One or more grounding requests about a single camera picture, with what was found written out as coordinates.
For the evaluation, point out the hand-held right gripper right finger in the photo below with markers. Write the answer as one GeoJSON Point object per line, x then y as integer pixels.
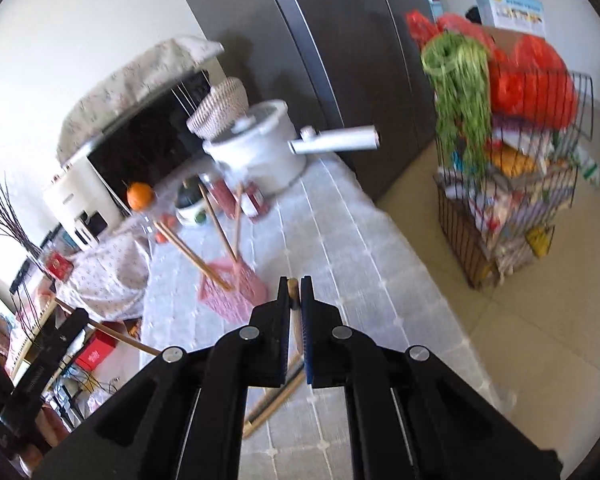
{"type": "Point", "coordinates": [308, 350]}

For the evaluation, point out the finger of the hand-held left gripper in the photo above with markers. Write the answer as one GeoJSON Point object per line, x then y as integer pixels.
{"type": "Point", "coordinates": [67, 327]}

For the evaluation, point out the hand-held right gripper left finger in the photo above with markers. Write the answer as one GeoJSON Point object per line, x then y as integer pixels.
{"type": "Point", "coordinates": [275, 345]}

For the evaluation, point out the pink perforated utensil holder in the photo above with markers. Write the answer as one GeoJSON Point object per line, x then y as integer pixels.
{"type": "Point", "coordinates": [235, 300]}

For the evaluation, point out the red box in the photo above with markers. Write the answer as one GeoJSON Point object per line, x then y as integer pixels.
{"type": "Point", "coordinates": [96, 352]}

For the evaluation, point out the black chopstick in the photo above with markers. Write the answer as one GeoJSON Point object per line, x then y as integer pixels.
{"type": "Point", "coordinates": [272, 391]}

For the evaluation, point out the red tin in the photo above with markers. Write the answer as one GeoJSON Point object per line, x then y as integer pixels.
{"type": "Point", "coordinates": [58, 266]}

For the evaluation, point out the floral cloth cover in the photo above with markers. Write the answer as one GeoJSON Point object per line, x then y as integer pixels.
{"type": "Point", "coordinates": [105, 275]}

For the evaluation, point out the grey checked tablecloth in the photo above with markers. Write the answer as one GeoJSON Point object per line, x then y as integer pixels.
{"type": "Point", "coordinates": [360, 270]}

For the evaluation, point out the dried branches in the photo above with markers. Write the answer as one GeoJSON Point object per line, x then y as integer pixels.
{"type": "Point", "coordinates": [10, 230]}

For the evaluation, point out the white air fryer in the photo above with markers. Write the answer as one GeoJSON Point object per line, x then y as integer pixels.
{"type": "Point", "coordinates": [75, 200]}

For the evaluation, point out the small red fruit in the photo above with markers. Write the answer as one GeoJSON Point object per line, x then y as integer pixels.
{"type": "Point", "coordinates": [159, 238]}
{"type": "Point", "coordinates": [168, 220]}

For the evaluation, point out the clear glass jar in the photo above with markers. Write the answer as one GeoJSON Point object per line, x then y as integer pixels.
{"type": "Point", "coordinates": [147, 225]}

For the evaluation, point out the labelled red spice jar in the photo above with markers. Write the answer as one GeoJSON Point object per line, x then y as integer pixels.
{"type": "Point", "coordinates": [252, 202]}

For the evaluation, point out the orange fruit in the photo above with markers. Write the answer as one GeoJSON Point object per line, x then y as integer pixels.
{"type": "Point", "coordinates": [140, 196]}

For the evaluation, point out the white ceramic bowl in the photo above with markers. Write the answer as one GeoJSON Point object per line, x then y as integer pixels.
{"type": "Point", "coordinates": [190, 214]}

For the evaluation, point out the tall red spice jar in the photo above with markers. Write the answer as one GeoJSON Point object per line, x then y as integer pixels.
{"type": "Point", "coordinates": [220, 197]}

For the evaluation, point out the green squash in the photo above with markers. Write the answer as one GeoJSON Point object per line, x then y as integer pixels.
{"type": "Point", "coordinates": [189, 192]}

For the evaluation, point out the white electric pot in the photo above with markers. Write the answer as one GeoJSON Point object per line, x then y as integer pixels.
{"type": "Point", "coordinates": [265, 155]}

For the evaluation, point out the black microwave oven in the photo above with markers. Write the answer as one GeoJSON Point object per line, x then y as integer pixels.
{"type": "Point", "coordinates": [145, 145]}

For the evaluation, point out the white pot lid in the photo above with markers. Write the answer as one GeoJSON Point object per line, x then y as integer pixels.
{"type": "Point", "coordinates": [250, 122]}

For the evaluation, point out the yellow bag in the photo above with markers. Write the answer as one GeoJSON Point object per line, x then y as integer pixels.
{"type": "Point", "coordinates": [539, 241]}

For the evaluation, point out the floral microwave cover cloth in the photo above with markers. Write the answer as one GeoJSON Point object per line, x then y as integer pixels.
{"type": "Point", "coordinates": [130, 75]}

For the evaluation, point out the yellow snack packet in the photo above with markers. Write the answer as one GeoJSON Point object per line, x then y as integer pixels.
{"type": "Point", "coordinates": [517, 165]}

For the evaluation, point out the dark grey refrigerator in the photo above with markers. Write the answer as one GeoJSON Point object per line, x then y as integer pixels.
{"type": "Point", "coordinates": [330, 60]}

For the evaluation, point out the green leafy vegetable bunch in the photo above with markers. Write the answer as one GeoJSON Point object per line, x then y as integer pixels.
{"type": "Point", "coordinates": [455, 90]}

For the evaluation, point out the green white packet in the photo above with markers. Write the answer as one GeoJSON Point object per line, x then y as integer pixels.
{"type": "Point", "coordinates": [590, 167]}

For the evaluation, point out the small red plastic bag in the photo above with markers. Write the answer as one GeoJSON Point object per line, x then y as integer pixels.
{"type": "Point", "coordinates": [420, 27]}

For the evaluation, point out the large red plastic bag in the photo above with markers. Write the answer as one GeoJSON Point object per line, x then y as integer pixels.
{"type": "Point", "coordinates": [530, 85]}

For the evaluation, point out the blue printed box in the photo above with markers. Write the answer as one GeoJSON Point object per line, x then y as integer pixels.
{"type": "Point", "coordinates": [510, 10]}

